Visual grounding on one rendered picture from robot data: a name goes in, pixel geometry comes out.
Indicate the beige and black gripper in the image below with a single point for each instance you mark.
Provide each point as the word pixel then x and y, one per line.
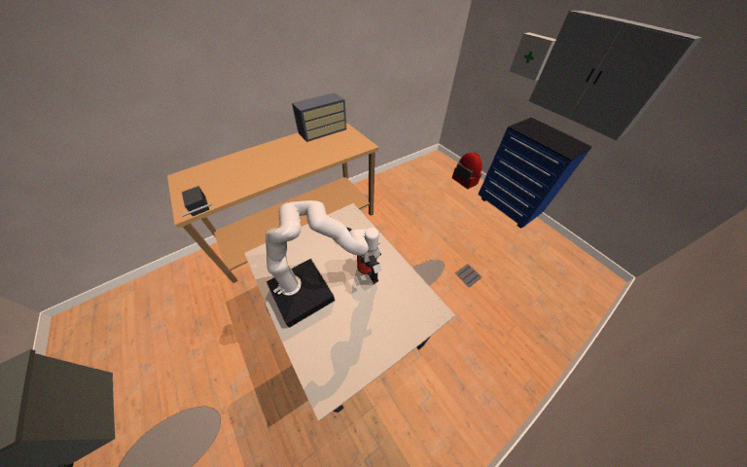
pixel 365 258

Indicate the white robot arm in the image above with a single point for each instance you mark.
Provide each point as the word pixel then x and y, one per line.
pixel 357 242

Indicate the red and black electric kettle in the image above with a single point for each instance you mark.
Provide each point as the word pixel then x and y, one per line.
pixel 362 268

